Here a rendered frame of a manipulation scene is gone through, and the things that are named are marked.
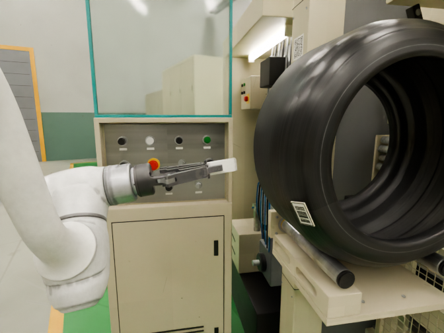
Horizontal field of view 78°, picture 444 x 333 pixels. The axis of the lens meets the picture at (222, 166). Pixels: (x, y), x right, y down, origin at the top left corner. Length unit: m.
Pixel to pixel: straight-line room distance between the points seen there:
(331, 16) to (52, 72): 8.78
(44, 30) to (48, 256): 9.24
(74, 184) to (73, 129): 8.71
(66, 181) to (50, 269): 0.18
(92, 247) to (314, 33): 0.88
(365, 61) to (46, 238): 0.64
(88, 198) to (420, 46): 0.74
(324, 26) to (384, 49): 0.41
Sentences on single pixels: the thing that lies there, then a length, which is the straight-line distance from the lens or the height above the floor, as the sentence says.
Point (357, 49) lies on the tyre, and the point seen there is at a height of 1.41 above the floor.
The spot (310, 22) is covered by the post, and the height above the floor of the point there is 1.57.
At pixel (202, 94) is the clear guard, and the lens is 1.18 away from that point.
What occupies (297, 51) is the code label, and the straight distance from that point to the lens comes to 1.07.
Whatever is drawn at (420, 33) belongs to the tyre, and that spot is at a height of 1.44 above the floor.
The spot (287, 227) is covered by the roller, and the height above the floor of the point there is 0.91.
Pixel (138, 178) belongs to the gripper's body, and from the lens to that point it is 0.62.
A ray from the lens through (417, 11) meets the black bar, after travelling 1.18.
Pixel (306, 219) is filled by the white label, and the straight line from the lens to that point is 0.64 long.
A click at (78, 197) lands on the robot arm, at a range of 0.62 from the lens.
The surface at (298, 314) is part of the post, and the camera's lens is 1.26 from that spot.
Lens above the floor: 1.27
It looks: 10 degrees down
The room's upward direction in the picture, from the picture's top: straight up
